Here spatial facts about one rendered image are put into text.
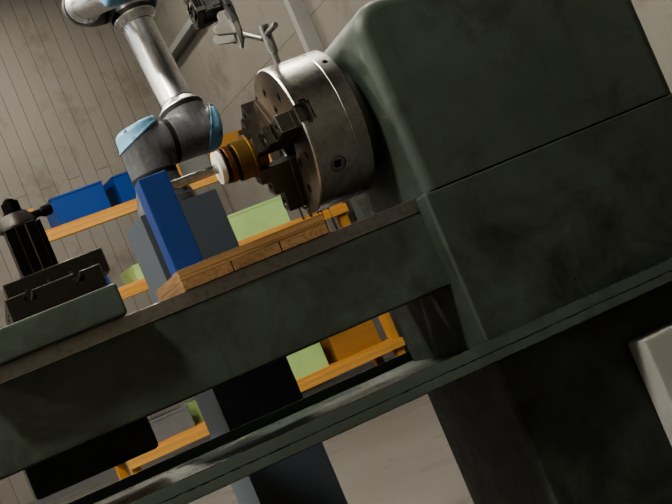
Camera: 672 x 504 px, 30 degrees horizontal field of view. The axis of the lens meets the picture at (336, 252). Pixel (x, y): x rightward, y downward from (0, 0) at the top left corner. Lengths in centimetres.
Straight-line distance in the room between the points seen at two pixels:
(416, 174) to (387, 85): 18
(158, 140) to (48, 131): 923
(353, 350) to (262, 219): 122
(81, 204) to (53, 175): 305
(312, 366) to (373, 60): 713
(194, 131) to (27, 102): 927
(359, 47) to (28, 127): 993
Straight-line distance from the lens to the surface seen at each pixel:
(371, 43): 247
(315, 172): 249
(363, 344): 969
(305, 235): 239
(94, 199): 921
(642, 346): 250
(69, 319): 226
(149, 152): 309
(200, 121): 315
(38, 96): 1240
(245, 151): 254
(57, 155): 1227
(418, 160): 244
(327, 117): 247
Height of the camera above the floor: 76
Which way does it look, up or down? 2 degrees up
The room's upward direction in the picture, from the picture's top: 23 degrees counter-clockwise
